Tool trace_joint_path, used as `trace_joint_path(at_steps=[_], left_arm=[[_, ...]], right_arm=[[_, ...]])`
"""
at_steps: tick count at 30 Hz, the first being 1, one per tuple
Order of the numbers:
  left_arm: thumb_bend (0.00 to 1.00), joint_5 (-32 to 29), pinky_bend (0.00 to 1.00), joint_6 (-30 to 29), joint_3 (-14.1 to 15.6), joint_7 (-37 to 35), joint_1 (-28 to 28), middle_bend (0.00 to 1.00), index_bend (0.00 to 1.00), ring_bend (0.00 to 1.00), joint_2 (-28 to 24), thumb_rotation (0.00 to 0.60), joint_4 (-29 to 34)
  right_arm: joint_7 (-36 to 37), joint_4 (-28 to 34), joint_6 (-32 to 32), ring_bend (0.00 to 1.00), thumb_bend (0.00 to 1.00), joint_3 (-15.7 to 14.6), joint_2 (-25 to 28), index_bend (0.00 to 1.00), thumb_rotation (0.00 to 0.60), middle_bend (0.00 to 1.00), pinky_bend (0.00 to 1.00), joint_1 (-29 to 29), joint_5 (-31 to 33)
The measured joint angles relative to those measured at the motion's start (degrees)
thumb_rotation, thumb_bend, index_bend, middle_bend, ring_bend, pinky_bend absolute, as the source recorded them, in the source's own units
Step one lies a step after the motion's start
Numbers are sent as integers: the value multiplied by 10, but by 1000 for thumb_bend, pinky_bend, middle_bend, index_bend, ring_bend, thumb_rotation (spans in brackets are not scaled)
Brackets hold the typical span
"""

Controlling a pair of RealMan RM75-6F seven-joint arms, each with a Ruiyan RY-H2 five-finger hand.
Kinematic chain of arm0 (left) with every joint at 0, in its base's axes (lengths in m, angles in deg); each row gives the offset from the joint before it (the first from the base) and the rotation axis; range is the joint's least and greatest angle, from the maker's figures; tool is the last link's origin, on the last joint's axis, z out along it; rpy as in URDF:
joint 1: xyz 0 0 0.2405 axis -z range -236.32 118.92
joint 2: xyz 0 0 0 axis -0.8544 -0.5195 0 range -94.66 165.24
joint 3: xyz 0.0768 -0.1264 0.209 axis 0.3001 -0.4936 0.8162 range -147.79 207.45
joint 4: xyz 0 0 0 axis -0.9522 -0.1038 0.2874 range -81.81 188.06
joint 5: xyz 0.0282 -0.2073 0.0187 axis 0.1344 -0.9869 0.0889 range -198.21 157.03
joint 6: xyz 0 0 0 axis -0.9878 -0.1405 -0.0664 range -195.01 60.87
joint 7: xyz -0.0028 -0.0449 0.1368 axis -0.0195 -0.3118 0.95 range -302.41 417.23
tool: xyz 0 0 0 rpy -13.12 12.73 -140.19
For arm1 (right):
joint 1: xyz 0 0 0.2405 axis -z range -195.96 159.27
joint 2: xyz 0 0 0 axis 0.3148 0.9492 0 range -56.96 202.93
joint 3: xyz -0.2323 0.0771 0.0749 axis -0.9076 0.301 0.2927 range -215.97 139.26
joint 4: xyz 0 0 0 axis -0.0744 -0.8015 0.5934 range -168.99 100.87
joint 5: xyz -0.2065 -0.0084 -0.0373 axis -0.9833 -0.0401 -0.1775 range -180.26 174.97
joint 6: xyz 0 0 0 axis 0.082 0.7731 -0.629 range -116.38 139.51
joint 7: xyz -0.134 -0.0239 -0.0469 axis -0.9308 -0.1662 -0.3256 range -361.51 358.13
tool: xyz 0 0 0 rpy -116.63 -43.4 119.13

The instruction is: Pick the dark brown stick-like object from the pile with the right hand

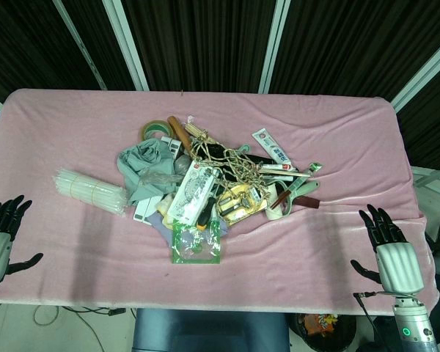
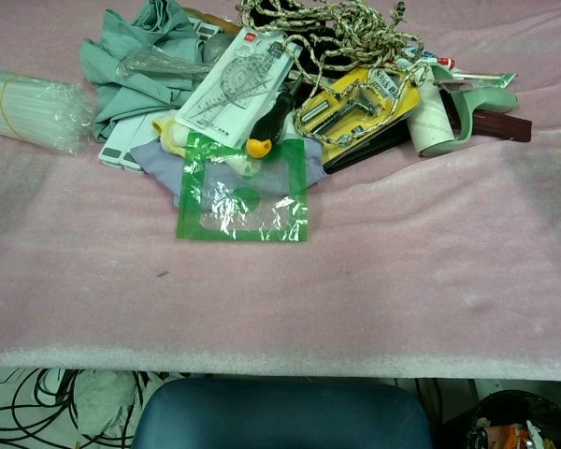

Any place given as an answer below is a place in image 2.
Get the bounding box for green clear zip bag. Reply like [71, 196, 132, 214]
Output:
[176, 132, 309, 243]

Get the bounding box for pink foam sheet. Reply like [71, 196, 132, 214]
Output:
[0, 0, 561, 384]

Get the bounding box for black flat folder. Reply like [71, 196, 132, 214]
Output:
[324, 119, 415, 175]

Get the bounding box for lavender cloth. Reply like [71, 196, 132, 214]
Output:
[129, 136, 327, 209]

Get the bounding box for yellow razor blister pack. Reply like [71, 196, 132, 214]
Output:
[293, 66, 423, 165]

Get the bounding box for yellow trimmed white cloth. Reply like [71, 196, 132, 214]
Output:
[151, 117, 191, 158]

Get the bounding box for ruler set package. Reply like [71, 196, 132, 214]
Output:
[174, 27, 303, 149]

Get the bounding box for black cloth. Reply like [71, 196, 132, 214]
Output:
[252, 0, 352, 79]

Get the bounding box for white remote control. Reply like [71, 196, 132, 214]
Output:
[97, 111, 161, 173]

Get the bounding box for blue chair backrest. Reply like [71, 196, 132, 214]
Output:
[131, 377, 434, 449]

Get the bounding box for clear crumpled plastic bag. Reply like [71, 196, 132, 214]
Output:
[115, 46, 215, 80]

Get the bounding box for teal green cloth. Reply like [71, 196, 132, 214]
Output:
[79, 0, 216, 143]

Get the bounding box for toothpaste tube red cap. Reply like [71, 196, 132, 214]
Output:
[404, 45, 456, 71]

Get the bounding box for dark red box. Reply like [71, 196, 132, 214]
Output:
[441, 88, 533, 143]

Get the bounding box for white crumpled plastic bag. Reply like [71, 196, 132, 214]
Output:
[72, 369, 139, 436]

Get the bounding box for green clear wrapped stick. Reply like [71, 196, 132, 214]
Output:
[432, 69, 518, 90]

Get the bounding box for pack of white straws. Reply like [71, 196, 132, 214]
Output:
[0, 66, 97, 156]

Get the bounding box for black trash bin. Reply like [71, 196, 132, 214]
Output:
[437, 389, 561, 449]

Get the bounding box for black orange handled tool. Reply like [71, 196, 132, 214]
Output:
[245, 74, 305, 160]

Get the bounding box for camouflage braided rope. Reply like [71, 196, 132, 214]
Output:
[236, 0, 430, 147]

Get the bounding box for black cables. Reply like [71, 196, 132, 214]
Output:
[0, 367, 169, 449]

